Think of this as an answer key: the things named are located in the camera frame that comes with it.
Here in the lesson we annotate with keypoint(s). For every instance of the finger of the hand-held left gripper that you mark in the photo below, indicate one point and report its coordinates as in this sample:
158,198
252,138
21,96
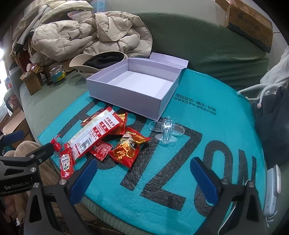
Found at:
43,151
13,138

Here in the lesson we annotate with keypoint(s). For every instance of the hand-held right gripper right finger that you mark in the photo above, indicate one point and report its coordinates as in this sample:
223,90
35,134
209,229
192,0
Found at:
203,180

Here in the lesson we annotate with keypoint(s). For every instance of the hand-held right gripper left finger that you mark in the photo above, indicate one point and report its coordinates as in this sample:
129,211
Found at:
82,183

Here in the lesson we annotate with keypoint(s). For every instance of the red ketchup packet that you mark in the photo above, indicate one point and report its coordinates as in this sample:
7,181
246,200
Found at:
65,161

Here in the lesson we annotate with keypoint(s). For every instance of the small red sauce sachet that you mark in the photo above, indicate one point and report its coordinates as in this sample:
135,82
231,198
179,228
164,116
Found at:
101,150

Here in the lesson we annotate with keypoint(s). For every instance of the long red white snack packet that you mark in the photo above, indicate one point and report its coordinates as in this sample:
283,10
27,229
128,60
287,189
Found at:
90,133

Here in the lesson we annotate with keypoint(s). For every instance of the red gold candy packet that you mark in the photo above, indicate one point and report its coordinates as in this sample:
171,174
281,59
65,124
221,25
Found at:
126,149
119,124

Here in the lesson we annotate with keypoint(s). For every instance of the white cardboard gift box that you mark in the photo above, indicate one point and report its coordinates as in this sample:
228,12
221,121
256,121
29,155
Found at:
135,81

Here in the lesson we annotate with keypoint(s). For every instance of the brown plush blanket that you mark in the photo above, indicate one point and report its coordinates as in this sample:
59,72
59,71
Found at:
22,146

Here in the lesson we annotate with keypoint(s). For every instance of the flat cardboard box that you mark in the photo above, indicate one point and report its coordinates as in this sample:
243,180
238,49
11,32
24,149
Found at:
15,122

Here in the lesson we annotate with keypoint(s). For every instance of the teal bubble mailer bag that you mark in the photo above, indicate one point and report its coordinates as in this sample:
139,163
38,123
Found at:
214,135

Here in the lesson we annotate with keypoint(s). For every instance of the small brown cardboard box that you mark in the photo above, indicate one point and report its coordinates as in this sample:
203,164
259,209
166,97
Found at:
32,82

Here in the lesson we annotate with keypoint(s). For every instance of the white handheld device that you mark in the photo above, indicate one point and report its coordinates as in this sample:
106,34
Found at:
272,194

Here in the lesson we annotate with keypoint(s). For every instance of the gold snack wrapper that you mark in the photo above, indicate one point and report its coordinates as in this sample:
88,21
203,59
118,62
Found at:
39,67

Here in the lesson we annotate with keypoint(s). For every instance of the glass jar with teal label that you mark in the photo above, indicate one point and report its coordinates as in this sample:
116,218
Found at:
57,75

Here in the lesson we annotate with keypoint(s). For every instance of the dark grey cloth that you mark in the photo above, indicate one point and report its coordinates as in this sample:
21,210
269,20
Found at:
273,126

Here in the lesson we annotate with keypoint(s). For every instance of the beige cap with black lining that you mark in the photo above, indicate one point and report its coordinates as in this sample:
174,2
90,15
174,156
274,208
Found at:
99,61

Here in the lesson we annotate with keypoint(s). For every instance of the beige puffer jacket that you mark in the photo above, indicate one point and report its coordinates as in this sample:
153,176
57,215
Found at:
90,34

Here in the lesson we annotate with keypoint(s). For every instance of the white cloth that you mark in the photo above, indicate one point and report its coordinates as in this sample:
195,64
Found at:
275,72

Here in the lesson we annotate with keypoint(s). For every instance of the cream puffer coat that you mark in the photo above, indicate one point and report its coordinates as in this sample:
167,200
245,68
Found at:
56,11

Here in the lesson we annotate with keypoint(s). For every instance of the green sofa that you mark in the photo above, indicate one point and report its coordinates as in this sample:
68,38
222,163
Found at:
203,45

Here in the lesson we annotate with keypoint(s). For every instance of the large open cardboard box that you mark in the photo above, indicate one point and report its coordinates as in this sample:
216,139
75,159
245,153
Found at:
248,22

